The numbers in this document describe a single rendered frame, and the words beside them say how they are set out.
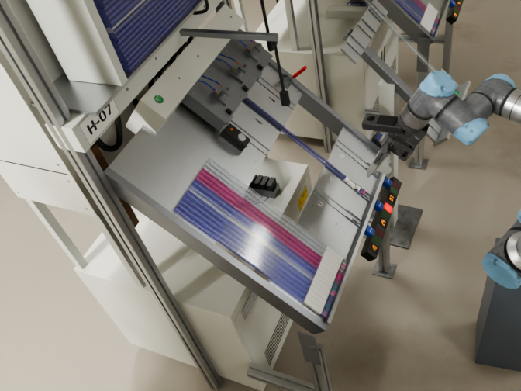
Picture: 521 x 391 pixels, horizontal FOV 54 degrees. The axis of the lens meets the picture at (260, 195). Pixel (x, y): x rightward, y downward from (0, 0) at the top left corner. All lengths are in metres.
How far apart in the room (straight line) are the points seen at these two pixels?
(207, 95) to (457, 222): 1.53
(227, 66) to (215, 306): 0.74
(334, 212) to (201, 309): 0.52
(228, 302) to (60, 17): 0.95
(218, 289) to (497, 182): 1.63
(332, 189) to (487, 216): 1.18
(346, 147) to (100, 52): 0.89
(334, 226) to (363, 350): 0.78
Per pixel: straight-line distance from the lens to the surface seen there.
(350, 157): 1.73
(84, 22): 1.15
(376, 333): 2.24
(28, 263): 3.06
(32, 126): 1.34
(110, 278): 1.87
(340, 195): 1.63
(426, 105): 1.35
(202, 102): 1.44
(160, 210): 1.29
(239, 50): 1.61
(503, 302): 1.83
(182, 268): 1.78
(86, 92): 1.24
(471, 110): 1.35
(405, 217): 2.58
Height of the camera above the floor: 1.97
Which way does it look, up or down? 45 degrees down
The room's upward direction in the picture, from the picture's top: 15 degrees counter-clockwise
